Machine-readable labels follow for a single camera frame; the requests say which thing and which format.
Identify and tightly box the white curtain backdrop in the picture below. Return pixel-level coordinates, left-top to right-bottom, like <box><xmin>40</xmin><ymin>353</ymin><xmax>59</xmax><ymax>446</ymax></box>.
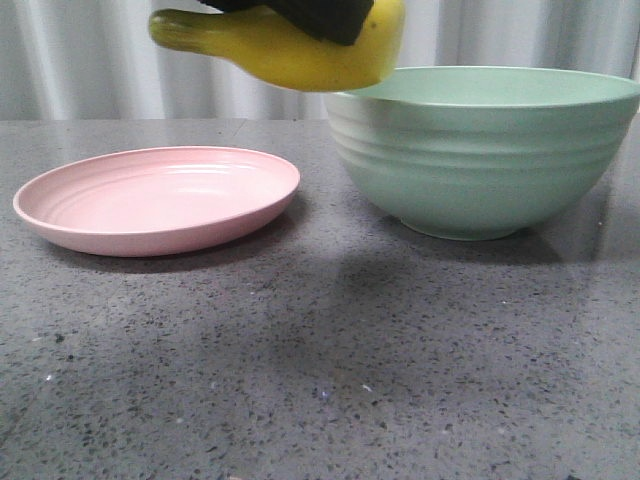
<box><xmin>1</xmin><ymin>1</ymin><xmax>639</xmax><ymax>120</ymax></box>

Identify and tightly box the green bowl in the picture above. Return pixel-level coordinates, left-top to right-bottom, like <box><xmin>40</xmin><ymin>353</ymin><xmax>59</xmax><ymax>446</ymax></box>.
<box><xmin>325</xmin><ymin>66</ymin><xmax>639</xmax><ymax>240</ymax></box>

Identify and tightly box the yellow banana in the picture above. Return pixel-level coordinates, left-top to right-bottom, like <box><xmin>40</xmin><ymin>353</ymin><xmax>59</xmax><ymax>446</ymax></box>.
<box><xmin>149</xmin><ymin>1</ymin><xmax>405</xmax><ymax>92</ymax></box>

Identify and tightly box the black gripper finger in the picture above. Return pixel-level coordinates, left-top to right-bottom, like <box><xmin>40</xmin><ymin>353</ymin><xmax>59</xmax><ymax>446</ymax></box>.
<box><xmin>202</xmin><ymin>0</ymin><xmax>374</xmax><ymax>46</ymax></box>

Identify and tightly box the pink plate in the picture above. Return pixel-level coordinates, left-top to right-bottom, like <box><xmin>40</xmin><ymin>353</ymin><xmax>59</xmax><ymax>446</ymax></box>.
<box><xmin>13</xmin><ymin>146</ymin><xmax>301</xmax><ymax>257</ymax></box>

